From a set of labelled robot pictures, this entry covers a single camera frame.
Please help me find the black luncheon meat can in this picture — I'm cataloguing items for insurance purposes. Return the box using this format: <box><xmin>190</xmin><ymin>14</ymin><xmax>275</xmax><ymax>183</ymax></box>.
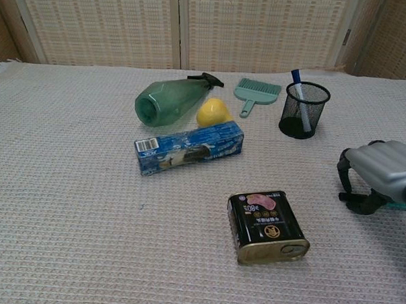
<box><xmin>224</xmin><ymin>188</ymin><xmax>313</xmax><ymax>268</ymax></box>

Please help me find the green plastic spray bottle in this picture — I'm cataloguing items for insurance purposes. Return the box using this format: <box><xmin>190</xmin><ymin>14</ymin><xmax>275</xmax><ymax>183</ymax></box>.
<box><xmin>133</xmin><ymin>69</ymin><xmax>226</xmax><ymax>130</ymax></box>

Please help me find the black mesh pen holder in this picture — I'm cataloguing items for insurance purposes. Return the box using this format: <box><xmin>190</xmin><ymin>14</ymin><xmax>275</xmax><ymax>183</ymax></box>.
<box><xmin>278</xmin><ymin>80</ymin><xmax>332</xmax><ymax>141</ymax></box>

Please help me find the blue printed carton box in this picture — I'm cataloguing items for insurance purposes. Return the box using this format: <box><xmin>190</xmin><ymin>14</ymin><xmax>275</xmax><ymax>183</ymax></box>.
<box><xmin>133</xmin><ymin>118</ymin><xmax>245</xmax><ymax>181</ymax></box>

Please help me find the black capped marker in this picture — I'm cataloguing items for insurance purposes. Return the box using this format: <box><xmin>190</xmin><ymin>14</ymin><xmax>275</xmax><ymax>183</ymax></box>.
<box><xmin>337</xmin><ymin>192</ymin><xmax>406</xmax><ymax>211</ymax></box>

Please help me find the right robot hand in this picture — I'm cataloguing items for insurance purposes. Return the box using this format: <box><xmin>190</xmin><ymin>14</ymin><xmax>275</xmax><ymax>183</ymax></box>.
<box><xmin>334</xmin><ymin>137</ymin><xmax>406</xmax><ymax>217</ymax></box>

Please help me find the mint green hand brush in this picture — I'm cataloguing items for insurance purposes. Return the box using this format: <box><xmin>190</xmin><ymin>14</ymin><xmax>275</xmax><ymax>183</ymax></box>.
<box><xmin>233</xmin><ymin>77</ymin><xmax>283</xmax><ymax>120</ymax></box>

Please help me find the woven bamboo screen panel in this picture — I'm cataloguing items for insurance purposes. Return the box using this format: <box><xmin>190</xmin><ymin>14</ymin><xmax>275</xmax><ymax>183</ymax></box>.
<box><xmin>0</xmin><ymin>0</ymin><xmax>44</xmax><ymax>71</ymax></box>
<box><xmin>175</xmin><ymin>0</ymin><xmax>358</xmax><ymax>79</ymax></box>
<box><xmin>339</xmin><ymin>0</ymin><xmax>406</xmax><ymax>81</ymax></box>
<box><xmin>4</xmin><ymin>0</ymin><xmax>183</xmax><ymax>71</ymax></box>

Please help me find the beige woven tablecloth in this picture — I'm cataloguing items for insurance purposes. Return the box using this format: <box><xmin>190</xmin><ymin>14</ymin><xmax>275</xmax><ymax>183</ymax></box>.
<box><xmin>0</xmin><ymin>56</ymin><xmax>406</xmax><ymax>304</ymax></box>

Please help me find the blue capped marker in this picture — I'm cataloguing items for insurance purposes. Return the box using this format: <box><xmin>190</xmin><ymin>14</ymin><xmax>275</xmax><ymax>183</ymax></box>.
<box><xmin>288</xmin><ymin>69</ymin><xmax>314</xmax><ymax>133</ymax></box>

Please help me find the yellow lemon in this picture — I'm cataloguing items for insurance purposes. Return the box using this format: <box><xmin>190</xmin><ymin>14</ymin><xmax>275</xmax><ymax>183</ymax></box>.
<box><xmin>195</xmin><ymin>97</ymin><xmax>235</xmax><ymax>130</ymax></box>

